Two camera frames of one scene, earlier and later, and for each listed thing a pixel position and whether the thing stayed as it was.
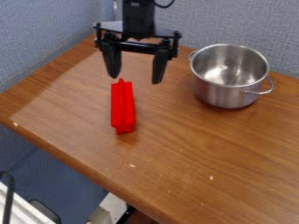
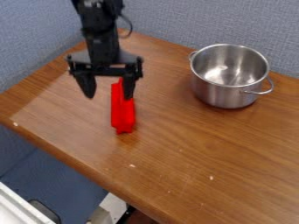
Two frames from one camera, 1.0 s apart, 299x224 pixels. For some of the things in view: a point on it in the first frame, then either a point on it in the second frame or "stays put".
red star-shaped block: [123, 116] stays put
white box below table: [23, 213] stays put
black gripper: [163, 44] → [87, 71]
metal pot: [229, 73] stays put
